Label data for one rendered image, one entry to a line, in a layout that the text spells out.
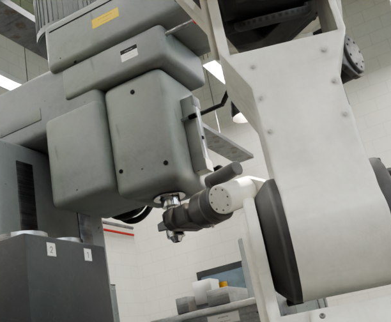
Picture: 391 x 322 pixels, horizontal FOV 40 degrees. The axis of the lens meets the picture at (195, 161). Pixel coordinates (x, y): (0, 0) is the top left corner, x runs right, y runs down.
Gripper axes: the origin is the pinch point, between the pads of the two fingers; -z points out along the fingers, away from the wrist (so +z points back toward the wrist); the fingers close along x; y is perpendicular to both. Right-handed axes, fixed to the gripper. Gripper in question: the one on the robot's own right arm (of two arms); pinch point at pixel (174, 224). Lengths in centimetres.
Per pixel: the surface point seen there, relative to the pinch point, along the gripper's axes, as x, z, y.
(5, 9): -63, -214, -236
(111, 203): 7.2, -15.7, -10.9
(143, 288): -457, -621, -97
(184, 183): 2.0, 8.8, -8.0
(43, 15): 19, -21, -72
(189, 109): -2.2, 11.6, -27.8
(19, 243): 53, 24, 12
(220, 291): -6.9, 4.5, 18.5
